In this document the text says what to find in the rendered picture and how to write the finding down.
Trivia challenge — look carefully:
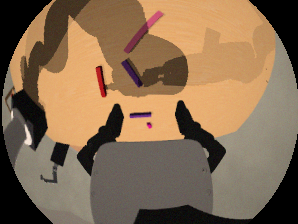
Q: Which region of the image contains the pink rod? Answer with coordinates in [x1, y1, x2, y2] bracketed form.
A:
[123, 10, 163, 54]

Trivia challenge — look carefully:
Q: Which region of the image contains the purple rod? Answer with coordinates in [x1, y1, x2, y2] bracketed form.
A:
[129, 112, 152, 118]
[121, 59, 143, 88]

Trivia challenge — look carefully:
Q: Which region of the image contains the dark red rod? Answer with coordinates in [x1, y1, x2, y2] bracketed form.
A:
[96, 66, 107, 97]

